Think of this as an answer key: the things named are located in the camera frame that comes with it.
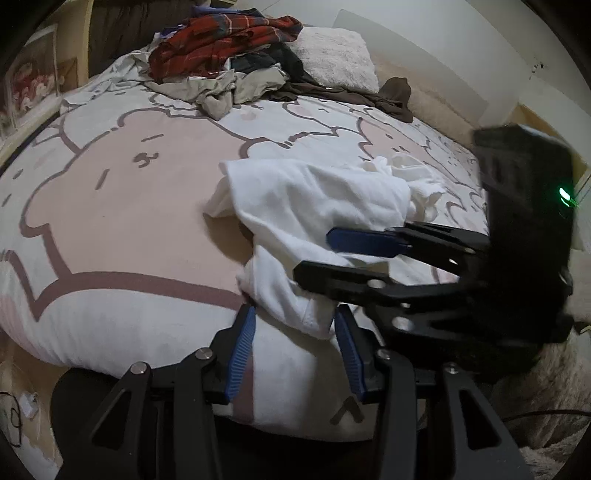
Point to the red plaid shirt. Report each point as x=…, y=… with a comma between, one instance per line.
x=206, y=42

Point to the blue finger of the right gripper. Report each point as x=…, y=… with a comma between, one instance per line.
x=449, y=248
x=441, y=310

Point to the olive khaki garment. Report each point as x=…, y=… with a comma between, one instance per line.
x=217, y=96

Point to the beige rolled comforter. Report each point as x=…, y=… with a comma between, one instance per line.
x=426, y=103

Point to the dark brown garment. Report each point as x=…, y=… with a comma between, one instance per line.
x=393, y=97

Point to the bear pattern bed blanket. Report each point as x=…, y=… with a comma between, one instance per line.
x=108, y=257

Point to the black garment in pile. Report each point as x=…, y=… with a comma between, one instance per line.
x=277, y=53

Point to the white t-shirt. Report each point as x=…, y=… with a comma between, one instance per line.
x=290, y=205

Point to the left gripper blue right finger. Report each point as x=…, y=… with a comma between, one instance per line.
x=430, y=425

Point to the framed picture on shelf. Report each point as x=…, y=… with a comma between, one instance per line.
x=30, y=83

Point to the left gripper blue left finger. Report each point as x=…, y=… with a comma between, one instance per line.
x=157, y=423

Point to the white fluffy pillow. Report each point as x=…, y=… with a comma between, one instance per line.
x=336, y=57

